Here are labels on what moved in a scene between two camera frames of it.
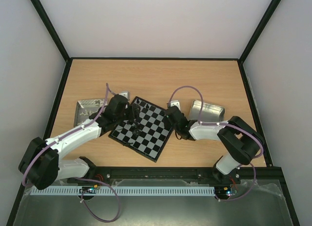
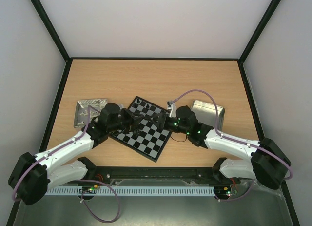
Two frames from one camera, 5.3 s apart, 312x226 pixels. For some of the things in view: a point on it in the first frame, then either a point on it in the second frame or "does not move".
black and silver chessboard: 147,133 does not move
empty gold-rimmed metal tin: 210,112 does not move
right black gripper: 171,116 to 163,120
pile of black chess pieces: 136,131 does not move
